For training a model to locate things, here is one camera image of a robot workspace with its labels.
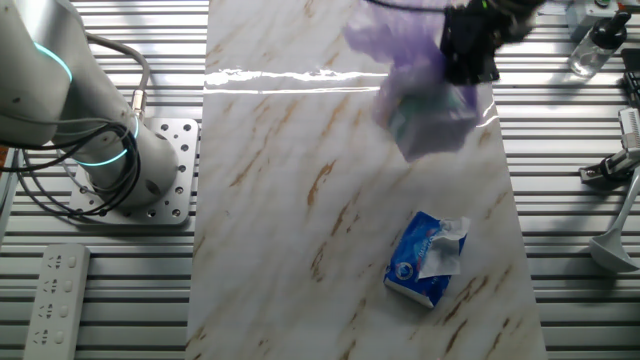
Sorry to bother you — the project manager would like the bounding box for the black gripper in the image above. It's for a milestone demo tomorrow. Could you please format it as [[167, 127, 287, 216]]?
[[441, 5, 502, 86]]

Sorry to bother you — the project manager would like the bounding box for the purple translucent plastic bag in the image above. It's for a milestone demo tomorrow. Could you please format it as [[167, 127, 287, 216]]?
[[343, 0, 485, 163]]

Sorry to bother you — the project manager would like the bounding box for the small green item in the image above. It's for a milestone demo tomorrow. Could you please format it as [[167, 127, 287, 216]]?
[[388, 98, 454, 137]]

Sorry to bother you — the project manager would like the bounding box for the white rectangular pack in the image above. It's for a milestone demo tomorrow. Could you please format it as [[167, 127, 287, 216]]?
[[397, 112, 479, 162]]

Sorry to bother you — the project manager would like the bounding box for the clear spray bottle black cap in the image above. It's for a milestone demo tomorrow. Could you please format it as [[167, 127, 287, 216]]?
[[566, 10, 633, 80]]

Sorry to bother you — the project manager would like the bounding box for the grey box green button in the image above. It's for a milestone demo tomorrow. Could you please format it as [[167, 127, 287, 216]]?
[[564, 0, 622, 32]]

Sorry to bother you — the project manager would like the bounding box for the black keyboard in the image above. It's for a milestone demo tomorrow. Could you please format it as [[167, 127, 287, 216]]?
[[621, 47, 640, 109]]

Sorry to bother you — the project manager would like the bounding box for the blue tissue pack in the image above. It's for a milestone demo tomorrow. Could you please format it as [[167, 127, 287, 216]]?
[[382, 209, 472, 310]]

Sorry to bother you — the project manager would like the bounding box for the marble pattern table mat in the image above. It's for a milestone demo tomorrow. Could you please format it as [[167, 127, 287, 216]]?
[[184, 0, 549, 360]]

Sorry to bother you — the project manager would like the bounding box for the grey round disc stand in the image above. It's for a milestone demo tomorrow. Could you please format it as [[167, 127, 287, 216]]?
[[588, 167, 640, 274]]

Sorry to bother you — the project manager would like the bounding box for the white power strip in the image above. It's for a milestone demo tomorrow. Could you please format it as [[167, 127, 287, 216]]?
[[22, 243, 93, 360]]

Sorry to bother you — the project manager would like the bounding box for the silver clamp bracket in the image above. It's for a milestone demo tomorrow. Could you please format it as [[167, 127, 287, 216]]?
[[578, 148, 640, 185]]

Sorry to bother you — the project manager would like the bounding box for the silver depth camera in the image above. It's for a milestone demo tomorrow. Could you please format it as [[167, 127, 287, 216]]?
[[617, 106, 640, 152]]

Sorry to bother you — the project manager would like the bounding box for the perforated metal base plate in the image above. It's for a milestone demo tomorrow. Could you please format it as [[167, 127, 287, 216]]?
[[68, 117, 201, 227]]

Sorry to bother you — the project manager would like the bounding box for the thick grey cable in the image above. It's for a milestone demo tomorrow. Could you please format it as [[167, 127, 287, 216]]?
[[83, 31, 152, 124]]

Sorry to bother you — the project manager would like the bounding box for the black cable bundle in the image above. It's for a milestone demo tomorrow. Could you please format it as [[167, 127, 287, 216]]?
[[0, 121, 145, 220]]

